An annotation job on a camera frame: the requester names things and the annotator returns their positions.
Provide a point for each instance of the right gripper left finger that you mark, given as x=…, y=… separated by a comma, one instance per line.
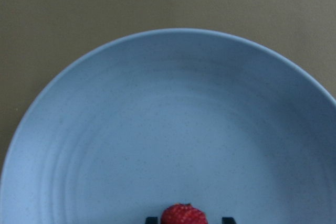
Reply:
x=151, y=220

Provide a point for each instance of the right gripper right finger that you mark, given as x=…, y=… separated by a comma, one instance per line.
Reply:
x=228, y=220

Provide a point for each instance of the red strawberry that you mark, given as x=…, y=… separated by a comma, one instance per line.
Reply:
x=183, y=214

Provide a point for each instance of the blue plate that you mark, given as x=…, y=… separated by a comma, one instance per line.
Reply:
x=175, y=115

